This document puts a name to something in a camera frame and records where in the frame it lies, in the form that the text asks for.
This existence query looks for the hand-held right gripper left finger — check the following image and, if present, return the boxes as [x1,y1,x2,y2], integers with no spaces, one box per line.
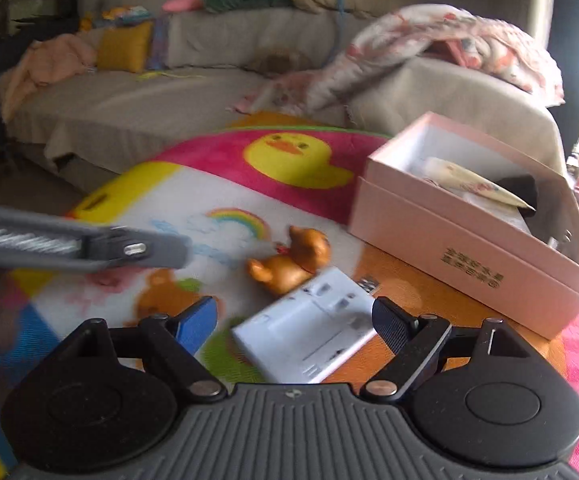
[64,296,226,404]

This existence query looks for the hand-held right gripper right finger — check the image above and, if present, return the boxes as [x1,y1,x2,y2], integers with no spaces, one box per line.
[362,296,540,402]

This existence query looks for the large white printed box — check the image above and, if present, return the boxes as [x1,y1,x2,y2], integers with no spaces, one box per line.
[232,266,378,385]

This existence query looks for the pink cardboard box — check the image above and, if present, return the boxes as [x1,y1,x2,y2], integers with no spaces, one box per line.
[348,111,579,341]

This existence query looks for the small white box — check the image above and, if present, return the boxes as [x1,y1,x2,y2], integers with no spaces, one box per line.
[459,190,531,234]

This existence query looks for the cream squeeze tube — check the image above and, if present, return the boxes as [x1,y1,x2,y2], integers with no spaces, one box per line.
[422,156,537,211]

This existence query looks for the brown bear figurine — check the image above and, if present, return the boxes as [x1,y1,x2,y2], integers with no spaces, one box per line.
[246,225,331,295]

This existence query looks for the colourful cartoon play mat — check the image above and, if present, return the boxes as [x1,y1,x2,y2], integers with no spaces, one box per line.
[0,110,579,480]

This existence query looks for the peach cloth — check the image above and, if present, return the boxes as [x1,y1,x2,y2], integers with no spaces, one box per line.
[0,35,98,122]

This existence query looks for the beige covered sofa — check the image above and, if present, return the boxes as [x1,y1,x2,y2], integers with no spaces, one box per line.
[0,0,568,196]

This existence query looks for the yellow cushion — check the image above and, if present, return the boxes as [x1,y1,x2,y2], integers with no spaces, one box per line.
[96,20,155,74]

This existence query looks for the dark shelf unit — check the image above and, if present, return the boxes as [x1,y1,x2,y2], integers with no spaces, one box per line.
[0,0,80,63]

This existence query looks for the striped purple cushion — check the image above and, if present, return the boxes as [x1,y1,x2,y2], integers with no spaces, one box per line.
[146,15,173,71]

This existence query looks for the colourful toy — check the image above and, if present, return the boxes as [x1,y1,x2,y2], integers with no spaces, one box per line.
[94,5,151,29]

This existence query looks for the brown plush toy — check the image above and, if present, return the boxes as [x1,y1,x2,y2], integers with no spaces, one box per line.
[249,49,315,77]

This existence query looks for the floral pink blanket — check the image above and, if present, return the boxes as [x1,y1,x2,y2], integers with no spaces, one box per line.
[234,4,566,117]

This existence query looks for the yellow-green cord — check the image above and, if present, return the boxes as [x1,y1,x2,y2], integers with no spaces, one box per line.
[136,70,205,82]

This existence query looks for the blue strap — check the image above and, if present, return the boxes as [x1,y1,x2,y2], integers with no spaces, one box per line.
[326,0,348,69]

